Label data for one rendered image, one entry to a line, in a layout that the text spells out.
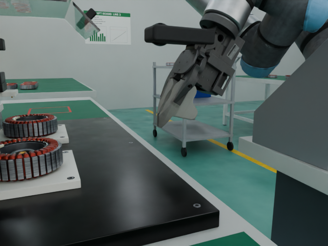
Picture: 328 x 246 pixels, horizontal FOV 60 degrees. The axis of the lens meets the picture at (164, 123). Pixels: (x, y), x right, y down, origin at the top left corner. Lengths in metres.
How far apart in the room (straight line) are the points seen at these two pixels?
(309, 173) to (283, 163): 0.07
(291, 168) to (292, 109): 0.12
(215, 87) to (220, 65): 0.04
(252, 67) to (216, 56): 0.16
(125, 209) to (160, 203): 0.04
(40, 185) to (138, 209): 0.14
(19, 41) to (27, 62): 0.37
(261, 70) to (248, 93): 6.78
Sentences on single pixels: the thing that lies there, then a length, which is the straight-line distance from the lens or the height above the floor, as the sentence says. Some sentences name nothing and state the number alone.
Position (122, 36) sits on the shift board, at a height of 1.45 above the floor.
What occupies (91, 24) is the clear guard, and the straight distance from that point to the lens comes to 0.66.
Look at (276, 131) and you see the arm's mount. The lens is 0.67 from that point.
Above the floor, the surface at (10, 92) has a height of 0.88.
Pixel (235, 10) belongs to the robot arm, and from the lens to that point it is 0.52.
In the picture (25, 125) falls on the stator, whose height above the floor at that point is 0.81.
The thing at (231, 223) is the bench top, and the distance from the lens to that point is 0.38.
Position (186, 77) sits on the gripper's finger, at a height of 0.92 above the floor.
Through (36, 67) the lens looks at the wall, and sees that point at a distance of 5.78.
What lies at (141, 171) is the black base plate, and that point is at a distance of 0.46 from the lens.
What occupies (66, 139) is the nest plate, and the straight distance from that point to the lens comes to 0.65.
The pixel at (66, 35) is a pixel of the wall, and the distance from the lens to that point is 5.81.
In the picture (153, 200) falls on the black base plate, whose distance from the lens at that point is 0.37.
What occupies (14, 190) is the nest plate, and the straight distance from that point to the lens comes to 0.42.
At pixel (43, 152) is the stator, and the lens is 0.44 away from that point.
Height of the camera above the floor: 0.94
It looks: 12 degrees down
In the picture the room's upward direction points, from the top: straight up
